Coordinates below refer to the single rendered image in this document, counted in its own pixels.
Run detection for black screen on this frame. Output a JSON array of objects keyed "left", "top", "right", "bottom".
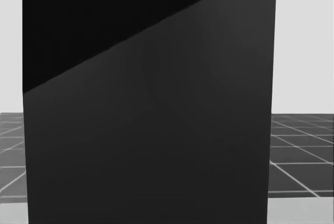
[{"left": 21, "top": 0, "right": 278, "bottom": 224}]

